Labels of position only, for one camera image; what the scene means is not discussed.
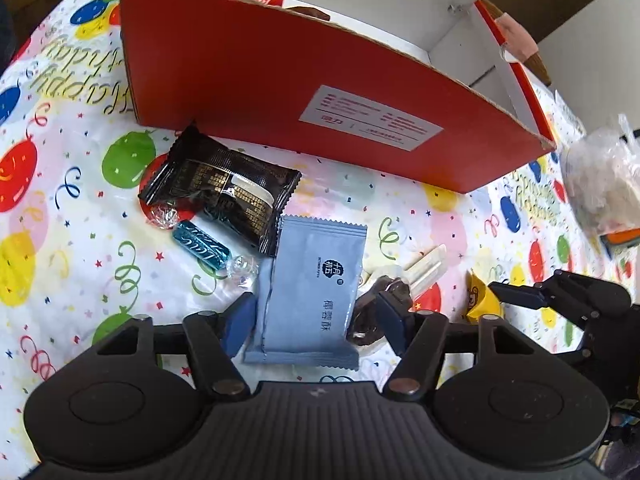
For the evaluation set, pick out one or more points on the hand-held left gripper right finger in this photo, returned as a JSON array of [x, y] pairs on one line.
[[395, 320]]

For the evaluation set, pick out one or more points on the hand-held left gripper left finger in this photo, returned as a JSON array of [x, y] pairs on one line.
[[240, 322]]

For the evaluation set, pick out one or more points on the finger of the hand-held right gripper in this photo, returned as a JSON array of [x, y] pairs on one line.
[[590, 292], [522, 295]]

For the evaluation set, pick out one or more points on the chocolate pudding cup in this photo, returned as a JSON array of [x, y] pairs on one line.
[[365, 310]]

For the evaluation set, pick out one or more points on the yellow candy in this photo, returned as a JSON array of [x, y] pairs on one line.
[[477, 300]]

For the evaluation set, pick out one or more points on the white snack sticks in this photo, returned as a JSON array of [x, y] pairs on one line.
[[425, 267]]

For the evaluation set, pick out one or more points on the light blue snack packet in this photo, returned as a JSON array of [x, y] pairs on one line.
[[310, 285]]

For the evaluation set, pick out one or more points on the teal candy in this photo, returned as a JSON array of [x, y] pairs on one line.
[[200, 245]]

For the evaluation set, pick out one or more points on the black snack packet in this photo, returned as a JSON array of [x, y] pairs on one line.
[[220, 185]]

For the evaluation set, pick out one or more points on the red cardboard box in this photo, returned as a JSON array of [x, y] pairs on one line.
[[250, 60]]

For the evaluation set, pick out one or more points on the orange green toy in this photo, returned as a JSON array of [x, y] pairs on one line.
[[622, 237]]

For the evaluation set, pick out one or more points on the clear plastic bag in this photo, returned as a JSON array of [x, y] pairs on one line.
[[600, 180]]

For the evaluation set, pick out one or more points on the balloon print tablecloth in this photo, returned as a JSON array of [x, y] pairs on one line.
[[75, 260]]

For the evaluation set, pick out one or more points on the pink cloth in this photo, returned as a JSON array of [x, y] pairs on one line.
[[517, 35]]

